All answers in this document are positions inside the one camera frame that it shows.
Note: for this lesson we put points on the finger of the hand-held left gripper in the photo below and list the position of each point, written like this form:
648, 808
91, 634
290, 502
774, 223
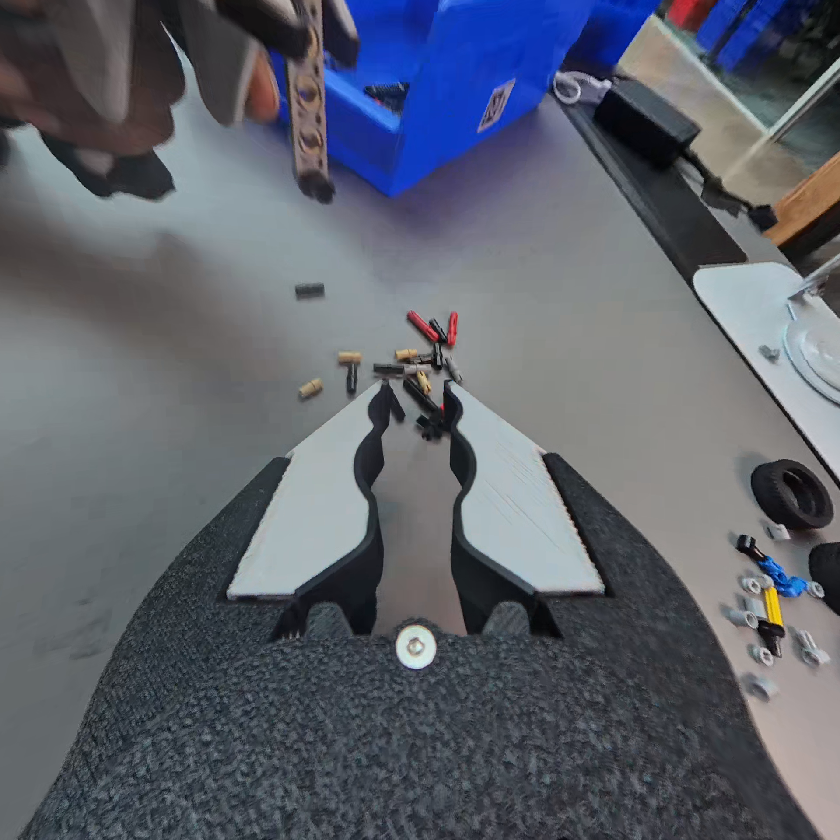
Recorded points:
341, 33
223, 65

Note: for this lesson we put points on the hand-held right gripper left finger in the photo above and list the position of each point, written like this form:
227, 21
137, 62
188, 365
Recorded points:
308, 525

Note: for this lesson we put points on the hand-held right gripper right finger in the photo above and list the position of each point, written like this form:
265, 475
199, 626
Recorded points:
522, 525

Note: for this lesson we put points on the grey beam with tan pins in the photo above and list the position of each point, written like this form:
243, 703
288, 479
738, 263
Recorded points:
308, 118

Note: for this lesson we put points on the pile of small connector pins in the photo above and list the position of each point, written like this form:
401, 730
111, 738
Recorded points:
423, 326

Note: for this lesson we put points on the grey desk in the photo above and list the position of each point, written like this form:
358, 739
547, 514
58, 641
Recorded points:
197, 328

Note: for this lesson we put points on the black desk mat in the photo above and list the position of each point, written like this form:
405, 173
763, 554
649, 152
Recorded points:
663, 197

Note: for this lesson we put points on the person's left hand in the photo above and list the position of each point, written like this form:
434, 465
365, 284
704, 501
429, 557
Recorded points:
262, 95

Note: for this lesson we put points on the blue bin with square tag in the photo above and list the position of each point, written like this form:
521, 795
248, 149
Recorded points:
459, 79

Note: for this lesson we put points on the tan connector pin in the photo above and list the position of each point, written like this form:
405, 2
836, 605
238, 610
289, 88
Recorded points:
310, 388
350, 358

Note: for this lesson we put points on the black connector pin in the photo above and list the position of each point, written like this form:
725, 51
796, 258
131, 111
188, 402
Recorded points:
351, 379
310, 290

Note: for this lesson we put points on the black ball joint piece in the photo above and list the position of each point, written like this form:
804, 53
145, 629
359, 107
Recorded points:
745, 543
773, 636

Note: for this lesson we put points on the black rubber tyre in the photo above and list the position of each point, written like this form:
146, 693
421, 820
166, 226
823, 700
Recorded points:
828, 577
768, 485

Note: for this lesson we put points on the yellow axle connector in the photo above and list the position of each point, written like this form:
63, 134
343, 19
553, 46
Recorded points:
773, 604

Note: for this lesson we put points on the blue angled connector piece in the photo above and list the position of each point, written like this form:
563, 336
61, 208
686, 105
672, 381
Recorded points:
781, 577

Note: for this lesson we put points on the blue plastic bin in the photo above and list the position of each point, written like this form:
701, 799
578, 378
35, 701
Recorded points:
617, 26

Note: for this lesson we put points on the group of small grey bushes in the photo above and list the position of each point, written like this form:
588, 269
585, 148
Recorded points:
761, 687

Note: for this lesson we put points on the black power adapter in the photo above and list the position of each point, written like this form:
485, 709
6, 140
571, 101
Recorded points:
646, 121

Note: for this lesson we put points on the clear round disc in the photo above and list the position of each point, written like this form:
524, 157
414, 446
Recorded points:
817, 358

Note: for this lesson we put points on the storage shelf with bins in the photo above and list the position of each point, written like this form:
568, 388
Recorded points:
735, 33

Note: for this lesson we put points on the wooden side table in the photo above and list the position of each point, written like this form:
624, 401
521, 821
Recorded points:
814, 203

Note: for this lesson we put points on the white flat base plate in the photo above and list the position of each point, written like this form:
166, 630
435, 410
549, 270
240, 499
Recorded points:
741, 308

